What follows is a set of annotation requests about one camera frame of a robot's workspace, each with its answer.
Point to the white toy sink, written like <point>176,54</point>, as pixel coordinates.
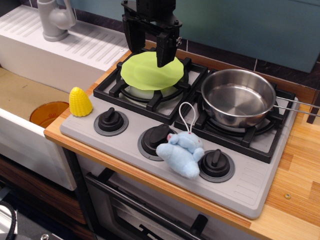
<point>34,71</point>

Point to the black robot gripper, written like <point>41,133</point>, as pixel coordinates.
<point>155,17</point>

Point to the black left stove knob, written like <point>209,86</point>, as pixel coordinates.
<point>111,123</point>

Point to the black left burner grate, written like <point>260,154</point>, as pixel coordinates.
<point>160,105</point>

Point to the light blue stuffed hippo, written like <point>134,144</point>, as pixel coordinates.
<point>183,150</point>

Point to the black right stove knob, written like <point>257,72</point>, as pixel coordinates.
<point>216,166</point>

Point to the grey toy faucet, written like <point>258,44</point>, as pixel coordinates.
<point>55,21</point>

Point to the stainless steel pot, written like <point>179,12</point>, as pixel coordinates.
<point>239,98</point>

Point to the yellow plastic corn cob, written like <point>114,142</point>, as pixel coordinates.
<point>79,103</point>

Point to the black stove knob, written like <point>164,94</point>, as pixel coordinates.
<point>216,166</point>
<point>150,139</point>
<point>111,123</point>

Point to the grey toy stove top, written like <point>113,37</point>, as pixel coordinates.
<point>245,193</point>

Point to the black oven door handle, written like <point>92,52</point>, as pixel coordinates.
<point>194,233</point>

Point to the black middle stove knob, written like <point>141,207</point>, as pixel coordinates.
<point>150,139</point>

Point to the toy oven door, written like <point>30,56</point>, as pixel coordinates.
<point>135,211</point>

